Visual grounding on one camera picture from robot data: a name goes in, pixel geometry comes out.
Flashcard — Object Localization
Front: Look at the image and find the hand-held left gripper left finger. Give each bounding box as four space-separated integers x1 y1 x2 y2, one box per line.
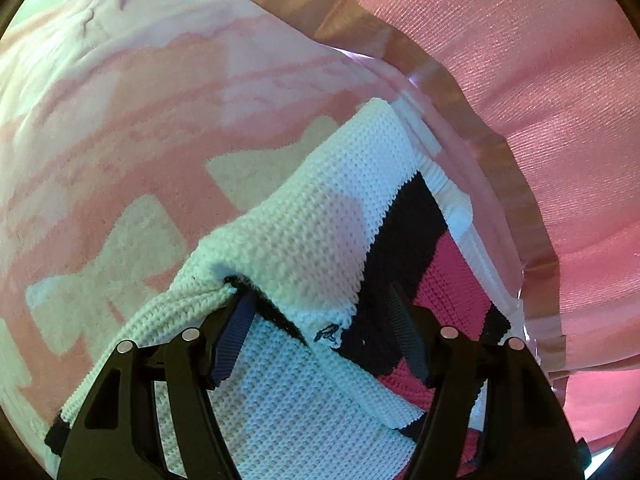
56 290 261 480

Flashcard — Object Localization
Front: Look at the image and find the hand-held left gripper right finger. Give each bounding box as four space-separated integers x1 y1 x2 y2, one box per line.
387 282 587 480

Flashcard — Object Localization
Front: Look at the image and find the white black pink knitted sweater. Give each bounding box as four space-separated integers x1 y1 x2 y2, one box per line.
44 98 526 480

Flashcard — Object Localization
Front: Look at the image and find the pink white patterned blanket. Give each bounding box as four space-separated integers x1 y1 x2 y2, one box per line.
0 0 481 466

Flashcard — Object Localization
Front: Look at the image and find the pink ruffled bed sheet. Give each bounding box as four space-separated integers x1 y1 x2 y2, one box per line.
202 0 640 453

